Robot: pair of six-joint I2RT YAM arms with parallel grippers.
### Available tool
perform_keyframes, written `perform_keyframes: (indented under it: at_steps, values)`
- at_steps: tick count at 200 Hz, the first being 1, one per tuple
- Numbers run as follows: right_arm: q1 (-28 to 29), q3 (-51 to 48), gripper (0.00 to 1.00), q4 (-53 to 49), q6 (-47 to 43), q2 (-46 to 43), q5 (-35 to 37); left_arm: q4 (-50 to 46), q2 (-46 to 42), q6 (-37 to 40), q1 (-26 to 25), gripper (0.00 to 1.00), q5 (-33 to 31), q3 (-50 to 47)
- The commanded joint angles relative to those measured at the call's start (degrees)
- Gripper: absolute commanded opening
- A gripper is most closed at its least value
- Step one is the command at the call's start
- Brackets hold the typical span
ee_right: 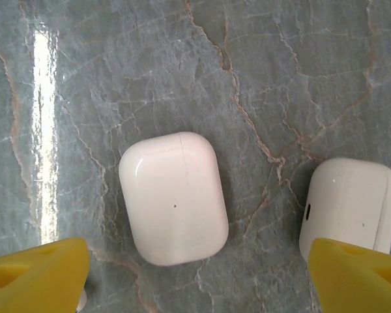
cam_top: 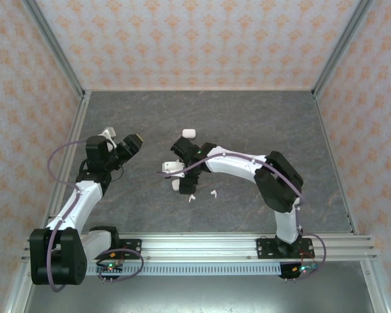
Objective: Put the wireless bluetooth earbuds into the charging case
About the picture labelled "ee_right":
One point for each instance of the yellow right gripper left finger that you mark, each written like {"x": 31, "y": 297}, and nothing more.
{"x": 29, "y": 283}

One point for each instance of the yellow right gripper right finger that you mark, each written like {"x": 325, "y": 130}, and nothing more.
{"x": 355, "y": 287}

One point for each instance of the white earbud charging case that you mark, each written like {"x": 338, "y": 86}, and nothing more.
{"x": 345, "y": 202}
{"x": 172, "y": 199}

